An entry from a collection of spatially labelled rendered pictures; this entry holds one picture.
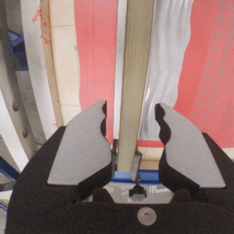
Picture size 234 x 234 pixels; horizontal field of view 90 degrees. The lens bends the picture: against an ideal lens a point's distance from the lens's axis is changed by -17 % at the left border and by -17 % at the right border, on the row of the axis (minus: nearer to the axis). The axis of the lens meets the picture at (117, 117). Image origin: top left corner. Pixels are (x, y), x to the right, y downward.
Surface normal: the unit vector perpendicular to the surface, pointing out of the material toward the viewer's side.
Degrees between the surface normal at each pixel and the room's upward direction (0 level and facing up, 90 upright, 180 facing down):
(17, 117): 90
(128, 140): 0
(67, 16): 0
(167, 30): 33
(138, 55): 0
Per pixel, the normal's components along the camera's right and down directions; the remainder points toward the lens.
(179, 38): -0.56, 0.50
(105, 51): -0.05, 0.52
